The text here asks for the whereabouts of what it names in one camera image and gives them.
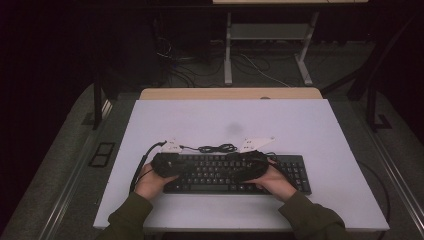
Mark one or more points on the person's left hand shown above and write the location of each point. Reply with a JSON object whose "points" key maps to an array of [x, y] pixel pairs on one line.
{"points": [[150, 185]]}

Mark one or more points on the black floor socket frame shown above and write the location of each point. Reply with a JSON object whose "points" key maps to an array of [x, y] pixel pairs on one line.
{"points": [[101, 154]]}

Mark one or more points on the wooden table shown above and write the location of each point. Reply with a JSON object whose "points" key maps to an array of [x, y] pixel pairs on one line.
{"points": [[200, 93]]}

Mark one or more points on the person's right hand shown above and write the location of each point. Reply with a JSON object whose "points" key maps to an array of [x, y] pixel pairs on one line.
{"points": [[276, 185]]}

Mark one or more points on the white metal desk frame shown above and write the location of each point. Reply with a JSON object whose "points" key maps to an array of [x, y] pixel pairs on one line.
{"points": [[266, 31]]}

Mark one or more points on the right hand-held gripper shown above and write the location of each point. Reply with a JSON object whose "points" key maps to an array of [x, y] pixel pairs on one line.
{"points": [[248, 165]]}

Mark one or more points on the black metal stand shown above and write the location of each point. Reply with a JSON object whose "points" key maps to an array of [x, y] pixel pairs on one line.
{"points": [[97, 100], [372, 110]]}

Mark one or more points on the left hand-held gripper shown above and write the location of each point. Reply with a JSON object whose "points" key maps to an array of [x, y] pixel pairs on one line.
{"points": [[168, 165]]}

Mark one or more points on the black computer keyboard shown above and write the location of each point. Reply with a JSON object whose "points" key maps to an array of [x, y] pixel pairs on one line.
{"points": [[213, 175]]}

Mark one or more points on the grey table grommet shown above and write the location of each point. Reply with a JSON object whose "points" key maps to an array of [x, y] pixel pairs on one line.
{"points": [[265, 97]]}

